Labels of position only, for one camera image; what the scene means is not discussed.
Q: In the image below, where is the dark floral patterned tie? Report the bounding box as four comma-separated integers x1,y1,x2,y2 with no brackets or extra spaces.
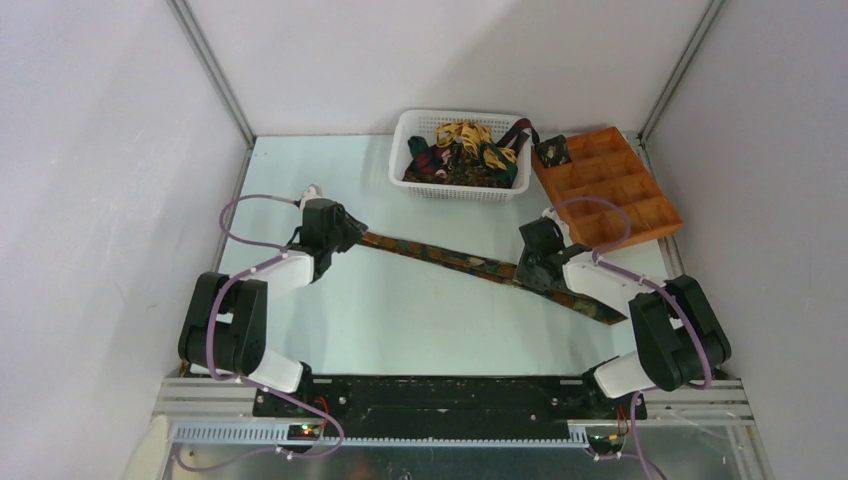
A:
358,232,625,326

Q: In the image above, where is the orange compartment tray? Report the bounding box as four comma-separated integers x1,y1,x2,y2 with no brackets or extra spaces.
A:
532,127,683,248

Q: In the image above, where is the white plastic mesh basket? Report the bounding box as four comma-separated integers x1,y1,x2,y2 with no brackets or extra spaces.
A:
388,110,533,202

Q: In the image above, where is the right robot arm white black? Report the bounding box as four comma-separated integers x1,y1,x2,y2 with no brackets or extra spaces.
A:
516,217,732,418

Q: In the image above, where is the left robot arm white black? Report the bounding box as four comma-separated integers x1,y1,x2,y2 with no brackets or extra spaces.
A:
177,196,368,417

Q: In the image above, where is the rolled dark patterned tie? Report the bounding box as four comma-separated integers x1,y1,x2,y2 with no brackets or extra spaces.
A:
535,135,572,168

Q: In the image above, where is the green navy plaid tie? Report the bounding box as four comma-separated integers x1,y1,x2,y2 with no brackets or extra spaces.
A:
402,136,517,189

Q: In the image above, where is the brown dark patterned tie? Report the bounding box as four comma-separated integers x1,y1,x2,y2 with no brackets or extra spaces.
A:
402,149,509,188

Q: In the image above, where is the red navy striped tie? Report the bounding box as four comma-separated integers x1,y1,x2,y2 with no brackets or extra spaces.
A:
496,118,540,156

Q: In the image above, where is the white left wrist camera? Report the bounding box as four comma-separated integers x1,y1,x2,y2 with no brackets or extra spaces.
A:
300,184,324,203

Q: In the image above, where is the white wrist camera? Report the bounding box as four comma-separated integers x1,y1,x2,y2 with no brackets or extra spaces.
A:
300,184,324,203
542,208,573,246

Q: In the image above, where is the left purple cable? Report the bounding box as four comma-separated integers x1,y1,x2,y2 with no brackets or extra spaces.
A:
205,193,346,460

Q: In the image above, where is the purple cable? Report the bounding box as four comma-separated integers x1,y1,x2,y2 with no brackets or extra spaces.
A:
546,195,715,480
205,193,346,460

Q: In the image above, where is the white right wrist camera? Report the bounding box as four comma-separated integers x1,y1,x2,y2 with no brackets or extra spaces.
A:
542,208,573,246

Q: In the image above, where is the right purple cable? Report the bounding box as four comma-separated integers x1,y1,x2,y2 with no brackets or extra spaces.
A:
546,195,715,480

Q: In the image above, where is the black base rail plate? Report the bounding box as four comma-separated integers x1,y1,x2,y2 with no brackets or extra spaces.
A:
293,375,632,441

